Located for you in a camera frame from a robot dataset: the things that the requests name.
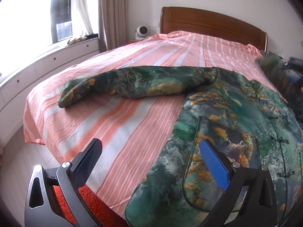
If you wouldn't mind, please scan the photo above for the green patterned silk jacket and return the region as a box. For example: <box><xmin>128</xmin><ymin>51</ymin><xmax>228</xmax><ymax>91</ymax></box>
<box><xmin>59</xmin><ymin>66</ymin><xmax>302</xmax><ymax>226</ymax></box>

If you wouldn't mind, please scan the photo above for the wooden headboard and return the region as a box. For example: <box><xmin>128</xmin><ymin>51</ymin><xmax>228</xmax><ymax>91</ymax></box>
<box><xmin>160</xmin><ymin>7</ymin><xmax>268</xmax><ymax>51</ymax></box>

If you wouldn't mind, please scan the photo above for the pink striped bed sheet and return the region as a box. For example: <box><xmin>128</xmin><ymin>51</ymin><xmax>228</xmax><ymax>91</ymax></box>
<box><xmin>23</xmin><ymin>30</ymin><xmax>288</xmax><ymax>219</ymax></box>

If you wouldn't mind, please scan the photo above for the white window cabinet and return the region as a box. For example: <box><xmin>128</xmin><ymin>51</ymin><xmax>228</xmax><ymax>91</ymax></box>
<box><xmin>1</xmin><ymin>37</ymin><xmax>100</xmax><ymax>148</ymax></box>

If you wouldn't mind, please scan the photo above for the beige curtain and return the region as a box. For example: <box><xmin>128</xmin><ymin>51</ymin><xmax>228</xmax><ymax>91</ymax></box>
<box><xmin>100</xmin><ymin>0</ymin><xmax>128</xmax><ymax>50</ymax></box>

